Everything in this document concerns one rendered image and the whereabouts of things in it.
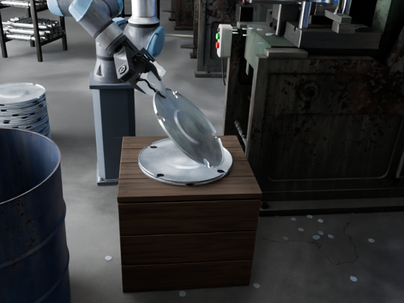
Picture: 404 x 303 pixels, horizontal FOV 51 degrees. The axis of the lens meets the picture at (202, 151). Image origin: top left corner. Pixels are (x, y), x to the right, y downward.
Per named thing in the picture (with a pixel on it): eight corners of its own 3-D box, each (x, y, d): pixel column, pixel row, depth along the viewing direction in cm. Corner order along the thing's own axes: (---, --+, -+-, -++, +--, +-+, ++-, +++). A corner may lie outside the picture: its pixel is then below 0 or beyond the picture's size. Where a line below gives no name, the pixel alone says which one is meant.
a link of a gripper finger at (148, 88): (168, 93, 131) (147, 70, 128) (163, 100, 125) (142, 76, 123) (160, 99, 132) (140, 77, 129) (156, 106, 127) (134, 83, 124)
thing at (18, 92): (14, 109, 186) (14, 107, 186) (-35, 97, 195) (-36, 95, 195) (58, 89, 210) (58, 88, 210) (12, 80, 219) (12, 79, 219)
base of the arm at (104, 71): (93, 83, 163) (91, 58, 158) (94, 72, 176) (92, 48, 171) (132, 83, 166) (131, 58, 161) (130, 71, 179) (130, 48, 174)
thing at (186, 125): (234, 173, 132) (237, 171, 131) (175, 160, 109) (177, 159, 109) (199, 103, 145) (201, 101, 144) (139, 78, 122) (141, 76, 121)
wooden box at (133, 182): (122, 293, 129) (116, 197, 113) (126, 217, 162) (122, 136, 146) (250, 285, 134) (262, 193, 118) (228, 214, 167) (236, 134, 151)
